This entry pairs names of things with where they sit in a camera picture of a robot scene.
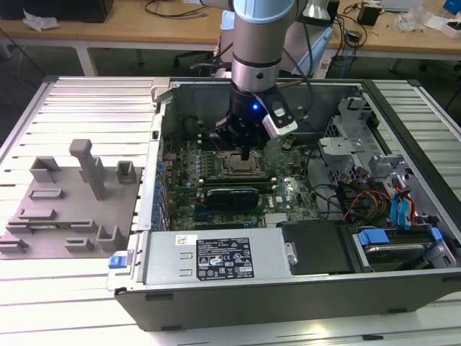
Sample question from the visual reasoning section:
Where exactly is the silver CPU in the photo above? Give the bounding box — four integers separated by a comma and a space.
230, 156, 257, 174

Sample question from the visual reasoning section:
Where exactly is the metal socket cover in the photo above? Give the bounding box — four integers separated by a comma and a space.
221, 151, 266, 177

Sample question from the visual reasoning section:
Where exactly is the CPU socket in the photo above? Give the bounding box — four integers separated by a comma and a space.
218, 149, 267, 179

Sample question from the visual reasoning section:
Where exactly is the black graphics card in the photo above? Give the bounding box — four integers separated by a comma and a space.
204, 185, 261, 210

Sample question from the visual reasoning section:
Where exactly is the green motherboard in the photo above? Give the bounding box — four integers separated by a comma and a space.
161, 136, 321, 231

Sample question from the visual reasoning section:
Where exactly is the silver chipset heatsink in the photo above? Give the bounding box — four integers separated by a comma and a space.
264, 212, 288, 229

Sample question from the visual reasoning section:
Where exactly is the grey metal drive cage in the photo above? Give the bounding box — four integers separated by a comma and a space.
317, 94, 419, 203

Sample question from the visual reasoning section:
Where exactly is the black plastic shroud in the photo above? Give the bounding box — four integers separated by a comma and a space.
276, 220, 357, 275

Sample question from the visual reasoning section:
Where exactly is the grey power supply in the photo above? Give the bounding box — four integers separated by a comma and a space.
143, 230, 298, 285

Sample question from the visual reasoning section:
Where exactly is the small black box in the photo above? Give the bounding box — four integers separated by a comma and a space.
357, 4, 382, 26

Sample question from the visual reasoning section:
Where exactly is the wooden desk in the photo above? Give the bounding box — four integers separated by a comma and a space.
326, 0, 461, 71
0, 0, 226, 76

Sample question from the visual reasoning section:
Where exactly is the grey parts rack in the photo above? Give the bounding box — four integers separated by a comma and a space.
0, 138, 147, 260

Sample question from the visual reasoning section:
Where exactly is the black PC case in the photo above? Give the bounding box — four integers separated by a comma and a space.
107, 77, 461, 332

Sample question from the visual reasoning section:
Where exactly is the clear plastic bag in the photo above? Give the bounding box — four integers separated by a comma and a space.
394, 6, 435, 33

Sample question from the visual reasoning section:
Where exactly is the grey flat device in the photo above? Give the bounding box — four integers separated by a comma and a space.
380, 0, 423, 10

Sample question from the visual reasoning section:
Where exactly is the hard disk in blue carrier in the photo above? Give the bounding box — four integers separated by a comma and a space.
354, 226, 446, 272

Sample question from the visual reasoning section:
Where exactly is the green RAM stick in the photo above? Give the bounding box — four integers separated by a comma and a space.
27, 222, 79, 230

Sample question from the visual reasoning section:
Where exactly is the large black box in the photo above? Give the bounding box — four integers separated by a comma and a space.
0, 0, 115, 23

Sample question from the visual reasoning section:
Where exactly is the crumpled white paper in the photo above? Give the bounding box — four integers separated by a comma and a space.
22, 9, 61, 30

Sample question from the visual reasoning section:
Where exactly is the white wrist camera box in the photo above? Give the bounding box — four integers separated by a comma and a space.
261, 101, 299, 138

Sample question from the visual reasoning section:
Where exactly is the black camera cable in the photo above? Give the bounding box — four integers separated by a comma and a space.
282, 21, 314, 123

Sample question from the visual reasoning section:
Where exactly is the blue network cable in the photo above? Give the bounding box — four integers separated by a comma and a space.
341, 45, 353, 79

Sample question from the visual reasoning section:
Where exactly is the black sleeved cable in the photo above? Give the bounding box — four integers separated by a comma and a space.
335, 169, 364, 221

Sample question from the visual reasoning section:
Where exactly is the red yellow wire bundle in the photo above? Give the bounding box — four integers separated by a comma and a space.
344, 190, 393, 221

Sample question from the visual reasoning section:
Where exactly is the blue flat data wire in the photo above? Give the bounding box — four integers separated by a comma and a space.
402, 198, 418, 232
390, 196, 406, 231

